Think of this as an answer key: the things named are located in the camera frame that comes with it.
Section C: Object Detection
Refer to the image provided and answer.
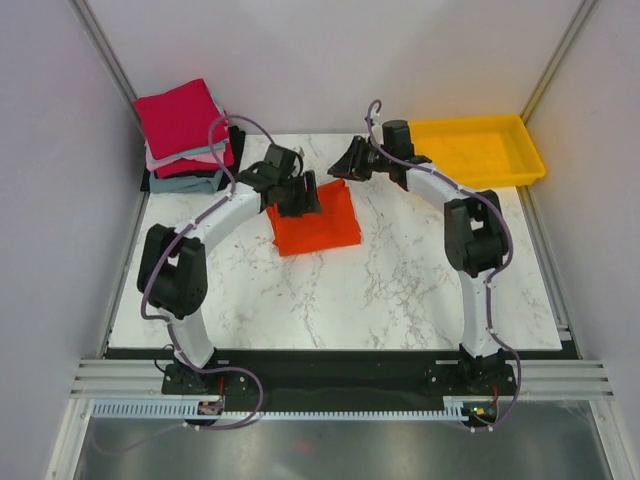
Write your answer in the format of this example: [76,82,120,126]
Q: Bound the crimson folded t shirt top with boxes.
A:
[134,78,224,160]

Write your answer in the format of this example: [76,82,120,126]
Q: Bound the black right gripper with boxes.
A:
[328,136,393,183]

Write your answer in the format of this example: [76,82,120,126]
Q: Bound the crimson folded t shirt lower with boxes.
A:
[153,147,234,179]

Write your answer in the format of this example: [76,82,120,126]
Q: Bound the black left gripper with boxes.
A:
[276,171,321,219]

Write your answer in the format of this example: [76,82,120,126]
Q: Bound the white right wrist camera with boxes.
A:
[370,113,384,144]

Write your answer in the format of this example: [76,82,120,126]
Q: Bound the crimson folded t shirt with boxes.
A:
[153,147,234,179]
[134,78,224,160]

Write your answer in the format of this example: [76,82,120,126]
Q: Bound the teal folded t shirt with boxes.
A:
[149,141,229,164]

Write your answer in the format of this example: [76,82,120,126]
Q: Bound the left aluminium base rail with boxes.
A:
[45,359,175,479]

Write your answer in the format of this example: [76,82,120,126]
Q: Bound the aluminium frame post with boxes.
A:
[520,0,600,125]
[69,0,141,128]

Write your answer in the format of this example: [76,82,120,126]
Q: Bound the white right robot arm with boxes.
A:
[328,120,517,395]

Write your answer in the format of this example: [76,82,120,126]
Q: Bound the black folded t shirt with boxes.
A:
[139,126,246,192]

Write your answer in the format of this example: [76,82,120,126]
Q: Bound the right aluminium frame post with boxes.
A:
[520,0,600,125]

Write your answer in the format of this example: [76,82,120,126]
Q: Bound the white slotted cable duct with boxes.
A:
[91,398,468,421]

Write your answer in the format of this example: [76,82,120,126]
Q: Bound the grey-blue folded t shirt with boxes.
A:
[149,171,223,194]

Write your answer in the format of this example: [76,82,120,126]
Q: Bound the yellow plastic tray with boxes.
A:
[409,114,547,190]

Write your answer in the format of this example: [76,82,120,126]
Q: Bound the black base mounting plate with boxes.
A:
[162,349,515,410]

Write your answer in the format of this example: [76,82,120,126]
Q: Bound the orange t shirt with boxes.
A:
[266,179,362,257]

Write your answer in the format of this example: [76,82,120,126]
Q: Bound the left aluminium frame post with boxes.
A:
[69,0,141,128]

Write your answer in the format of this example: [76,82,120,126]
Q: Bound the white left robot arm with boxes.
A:
[137,143,322,393]

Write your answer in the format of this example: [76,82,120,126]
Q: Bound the pink folded t shirt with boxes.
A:
[145,143,216,171]

